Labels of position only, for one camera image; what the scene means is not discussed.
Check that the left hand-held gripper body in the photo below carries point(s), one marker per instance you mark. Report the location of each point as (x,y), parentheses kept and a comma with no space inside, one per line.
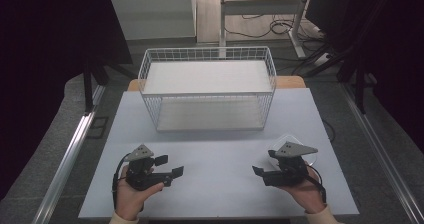
(141,175)

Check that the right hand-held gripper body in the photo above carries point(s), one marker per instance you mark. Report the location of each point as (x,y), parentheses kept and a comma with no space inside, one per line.
(290,172)

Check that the person's left hand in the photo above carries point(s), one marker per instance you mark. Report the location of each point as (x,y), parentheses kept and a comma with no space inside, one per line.
(130,200)

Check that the person's right hand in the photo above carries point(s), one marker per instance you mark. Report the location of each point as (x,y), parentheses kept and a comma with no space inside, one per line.
(311,194)

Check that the black stand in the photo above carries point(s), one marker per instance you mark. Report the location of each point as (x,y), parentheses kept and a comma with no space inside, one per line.
(358,84)
(88,90)

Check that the white power strip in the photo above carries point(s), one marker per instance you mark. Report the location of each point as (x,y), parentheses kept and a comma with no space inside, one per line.
(322,59)

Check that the white cabinet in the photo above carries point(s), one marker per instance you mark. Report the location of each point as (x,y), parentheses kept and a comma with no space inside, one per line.
(151,14)

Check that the metal rail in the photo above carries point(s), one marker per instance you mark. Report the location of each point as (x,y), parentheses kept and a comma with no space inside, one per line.
(71,150)
(380,144)

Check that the white desk frame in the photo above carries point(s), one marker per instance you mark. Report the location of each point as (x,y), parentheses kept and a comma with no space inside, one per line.
(260,7)

